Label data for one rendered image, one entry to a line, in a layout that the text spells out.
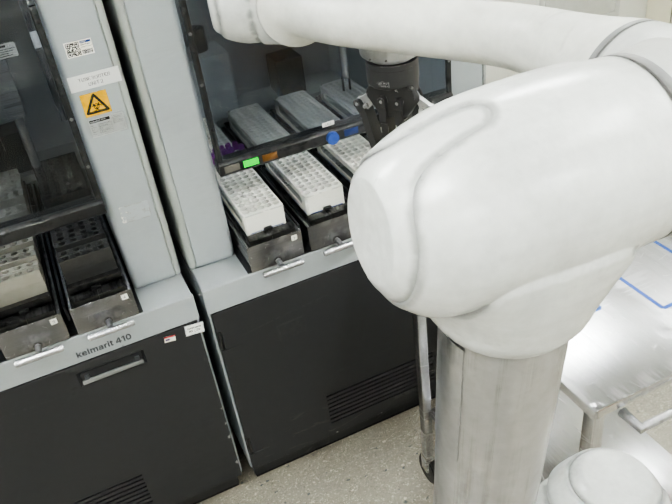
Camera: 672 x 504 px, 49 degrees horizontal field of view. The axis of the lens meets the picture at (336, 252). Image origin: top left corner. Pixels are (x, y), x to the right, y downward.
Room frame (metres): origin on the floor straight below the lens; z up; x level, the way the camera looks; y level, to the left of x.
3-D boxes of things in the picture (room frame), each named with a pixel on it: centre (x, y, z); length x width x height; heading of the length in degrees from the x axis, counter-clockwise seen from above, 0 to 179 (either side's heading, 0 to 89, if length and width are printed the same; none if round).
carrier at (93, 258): (1.36, 0.54, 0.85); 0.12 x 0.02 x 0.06; 111
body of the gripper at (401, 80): (1.00, -0.12, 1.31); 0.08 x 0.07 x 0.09; 57
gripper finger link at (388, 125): (1.01, -0.10, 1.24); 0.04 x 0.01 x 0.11; 147
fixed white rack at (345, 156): (1.69, -0.08, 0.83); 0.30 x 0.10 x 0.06; 20
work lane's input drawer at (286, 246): (1.72, 0.25, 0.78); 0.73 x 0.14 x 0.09; 20
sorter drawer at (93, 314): (1.58, 0.63, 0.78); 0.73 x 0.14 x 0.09; 20
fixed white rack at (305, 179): (1.64, 0.06, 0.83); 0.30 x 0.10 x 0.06; 20
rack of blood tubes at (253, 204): (1.59, 0.20, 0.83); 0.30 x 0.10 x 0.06; 20
